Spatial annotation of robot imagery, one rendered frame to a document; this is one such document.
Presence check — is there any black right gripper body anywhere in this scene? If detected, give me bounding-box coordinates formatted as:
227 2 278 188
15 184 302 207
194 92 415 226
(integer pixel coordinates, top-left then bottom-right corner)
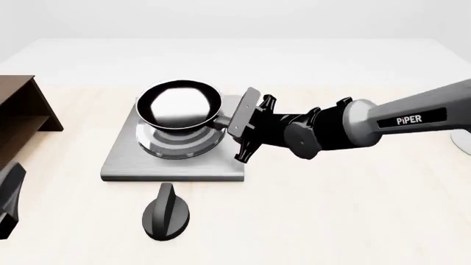
234 93 277 164

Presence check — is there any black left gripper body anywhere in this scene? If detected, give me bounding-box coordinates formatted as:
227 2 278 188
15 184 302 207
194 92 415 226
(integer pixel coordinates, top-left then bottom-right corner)
0 211 20 241

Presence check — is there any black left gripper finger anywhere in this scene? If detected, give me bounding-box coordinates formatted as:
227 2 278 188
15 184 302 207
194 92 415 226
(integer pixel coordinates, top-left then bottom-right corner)
0 161 28 221

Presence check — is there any black frying pan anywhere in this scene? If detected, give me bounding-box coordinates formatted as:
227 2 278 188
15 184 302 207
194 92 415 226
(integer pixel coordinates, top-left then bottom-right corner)
135 79 232 132

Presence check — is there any flat stove plate with rings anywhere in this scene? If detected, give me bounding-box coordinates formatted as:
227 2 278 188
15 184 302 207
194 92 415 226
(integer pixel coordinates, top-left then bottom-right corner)
99 94 246 183

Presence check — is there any round black stove knob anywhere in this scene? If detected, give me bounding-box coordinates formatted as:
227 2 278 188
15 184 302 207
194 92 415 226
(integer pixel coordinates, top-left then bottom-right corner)
141 181 191 242

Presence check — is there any brown wooden shelf unit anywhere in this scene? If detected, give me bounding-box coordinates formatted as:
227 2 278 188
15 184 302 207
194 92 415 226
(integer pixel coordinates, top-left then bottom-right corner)
0 74 65 167

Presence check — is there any white round object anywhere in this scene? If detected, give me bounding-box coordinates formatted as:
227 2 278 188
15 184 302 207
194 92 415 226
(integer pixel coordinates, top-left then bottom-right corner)
450 128 471 156

